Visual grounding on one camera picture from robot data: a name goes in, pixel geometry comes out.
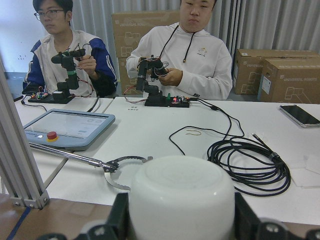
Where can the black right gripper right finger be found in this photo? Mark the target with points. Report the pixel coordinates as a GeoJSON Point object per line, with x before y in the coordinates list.
{"type": "Point", "coordinates": [246, 221]}

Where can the aluminium frame post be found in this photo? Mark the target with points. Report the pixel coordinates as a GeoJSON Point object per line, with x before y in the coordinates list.
{"type": "Point", "coordinates": [18, 168]}

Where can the cardboard box behind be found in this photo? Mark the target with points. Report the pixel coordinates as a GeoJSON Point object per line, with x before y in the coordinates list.
{"type": "Point", "coordinates": [248, 66]}

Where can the blue teach pendant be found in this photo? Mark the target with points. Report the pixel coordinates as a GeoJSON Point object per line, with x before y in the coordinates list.
{"type": "Point", "coordinates": [67, 129]}

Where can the yellow rubber band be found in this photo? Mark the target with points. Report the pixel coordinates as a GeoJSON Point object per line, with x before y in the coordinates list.
{"type": "Point", "coordinates": [193, 132]}

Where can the person in white hoodie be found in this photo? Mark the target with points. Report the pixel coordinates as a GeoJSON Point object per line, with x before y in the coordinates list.
{"type": "Point", "coordinates": [199, 64]}

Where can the person in blue jacket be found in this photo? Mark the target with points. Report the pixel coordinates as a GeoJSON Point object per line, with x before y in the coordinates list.
{"type": "Point", "coordinates": [95, 69]}

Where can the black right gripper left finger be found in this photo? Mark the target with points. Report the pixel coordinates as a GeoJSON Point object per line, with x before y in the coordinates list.
{"type": "Point", "coordinates": [118, 218]}

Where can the white plastic cup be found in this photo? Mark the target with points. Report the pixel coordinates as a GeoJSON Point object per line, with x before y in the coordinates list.
{"type": "Point", "coordinates": [181, 198]}

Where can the cardboard box front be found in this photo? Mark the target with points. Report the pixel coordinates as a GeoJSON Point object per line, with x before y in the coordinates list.
{"type": "Point", "coordinates": [290, 80]}

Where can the cardboard box tall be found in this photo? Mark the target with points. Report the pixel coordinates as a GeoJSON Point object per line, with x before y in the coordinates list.
{"type": "Point", "coordinates": [128, 29]}

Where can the metal reacher grabber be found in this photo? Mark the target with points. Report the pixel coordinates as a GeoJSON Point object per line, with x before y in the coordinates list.
{"type": "Point", "coordinates": [108, 167]}

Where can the smartphone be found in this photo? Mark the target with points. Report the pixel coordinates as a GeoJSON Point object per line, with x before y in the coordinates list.
{"type": "Point", "coordinates": [300, 116]}

